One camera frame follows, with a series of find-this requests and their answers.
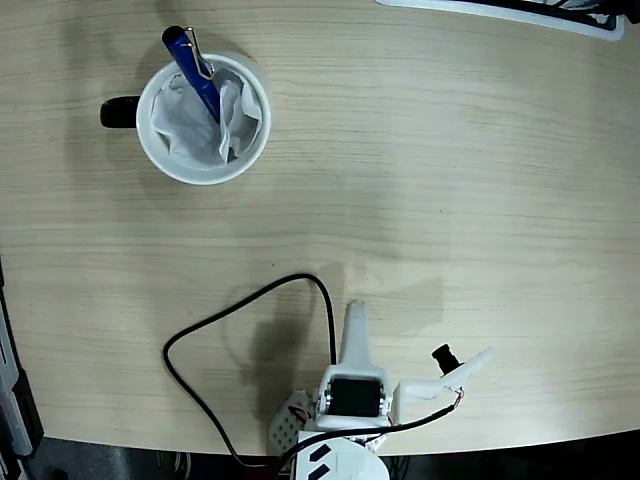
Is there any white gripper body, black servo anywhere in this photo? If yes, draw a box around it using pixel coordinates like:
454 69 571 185
312 364 397 430

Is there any blue pen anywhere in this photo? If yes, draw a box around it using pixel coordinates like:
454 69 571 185
160 25 224 125

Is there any white perforated board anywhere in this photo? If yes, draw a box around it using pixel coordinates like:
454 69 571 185
268 388 312 449

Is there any crumpled white tissue paper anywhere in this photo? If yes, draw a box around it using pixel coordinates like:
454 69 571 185
149 69 264 167

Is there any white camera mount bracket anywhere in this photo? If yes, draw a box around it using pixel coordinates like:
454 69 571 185
392 347 496 426

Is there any black camera cable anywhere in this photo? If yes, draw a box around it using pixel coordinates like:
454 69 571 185
277 397 464 469

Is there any small black camera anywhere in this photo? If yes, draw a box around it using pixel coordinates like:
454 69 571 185
430 342 466 377

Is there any black looped cable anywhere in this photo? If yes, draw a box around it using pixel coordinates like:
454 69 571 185
162 272 337 469

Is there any white mug, black handle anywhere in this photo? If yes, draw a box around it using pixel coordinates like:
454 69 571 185
98 49 274 187

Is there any grey metal rail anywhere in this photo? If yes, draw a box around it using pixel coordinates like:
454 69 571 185
0 299 36 459

